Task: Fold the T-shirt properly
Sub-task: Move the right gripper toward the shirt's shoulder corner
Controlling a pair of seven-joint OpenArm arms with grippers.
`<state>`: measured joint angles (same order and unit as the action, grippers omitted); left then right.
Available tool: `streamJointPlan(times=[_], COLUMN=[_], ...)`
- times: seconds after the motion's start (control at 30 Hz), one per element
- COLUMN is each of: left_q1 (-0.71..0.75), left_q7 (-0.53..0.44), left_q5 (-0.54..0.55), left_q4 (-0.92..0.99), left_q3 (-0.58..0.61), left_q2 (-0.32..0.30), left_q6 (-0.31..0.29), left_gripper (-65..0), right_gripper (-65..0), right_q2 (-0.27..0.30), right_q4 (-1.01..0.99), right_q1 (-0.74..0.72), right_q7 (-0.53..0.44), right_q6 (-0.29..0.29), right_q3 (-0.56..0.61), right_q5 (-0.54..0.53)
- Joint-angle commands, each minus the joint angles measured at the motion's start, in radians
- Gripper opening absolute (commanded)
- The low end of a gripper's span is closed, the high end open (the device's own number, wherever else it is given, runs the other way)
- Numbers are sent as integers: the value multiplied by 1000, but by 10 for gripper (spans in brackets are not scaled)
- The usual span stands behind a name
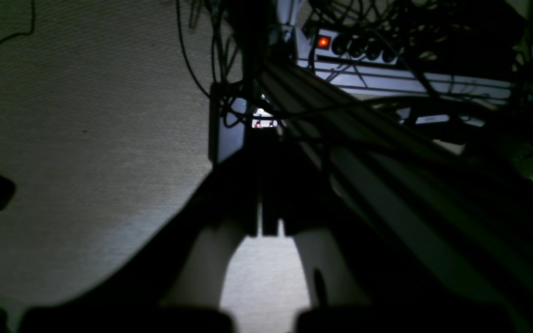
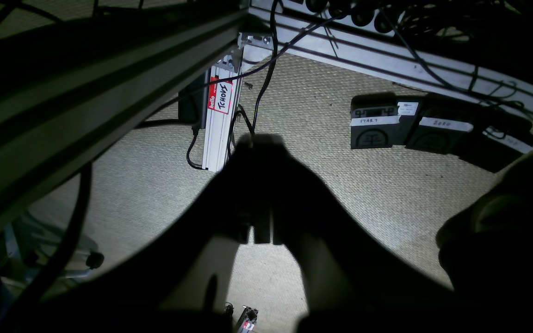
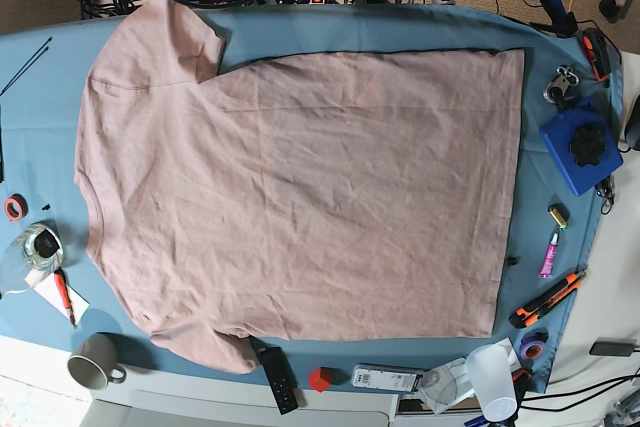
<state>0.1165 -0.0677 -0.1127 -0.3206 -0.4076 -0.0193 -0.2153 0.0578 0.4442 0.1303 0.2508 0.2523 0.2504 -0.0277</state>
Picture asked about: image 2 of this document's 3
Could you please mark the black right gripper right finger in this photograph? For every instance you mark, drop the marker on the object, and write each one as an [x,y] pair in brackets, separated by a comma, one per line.
[352,283]

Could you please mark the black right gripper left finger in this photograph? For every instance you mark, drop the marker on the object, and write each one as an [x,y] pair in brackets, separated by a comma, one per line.
[178,283]

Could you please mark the black foot pedal labelled start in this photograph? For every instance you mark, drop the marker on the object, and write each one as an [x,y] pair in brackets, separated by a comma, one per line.
[382,120]

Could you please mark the black foot pedal labelled zero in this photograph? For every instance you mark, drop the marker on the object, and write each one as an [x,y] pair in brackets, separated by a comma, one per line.
[442,125]

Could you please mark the black foot pedal right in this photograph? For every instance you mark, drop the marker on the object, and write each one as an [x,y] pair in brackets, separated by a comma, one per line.
[496,142]

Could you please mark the aluminium table leg with sticker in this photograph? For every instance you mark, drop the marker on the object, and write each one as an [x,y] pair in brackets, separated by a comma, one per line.
[222,100]

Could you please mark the aluminium frame rail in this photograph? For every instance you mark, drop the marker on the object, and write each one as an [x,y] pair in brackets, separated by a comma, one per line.
[480,51]

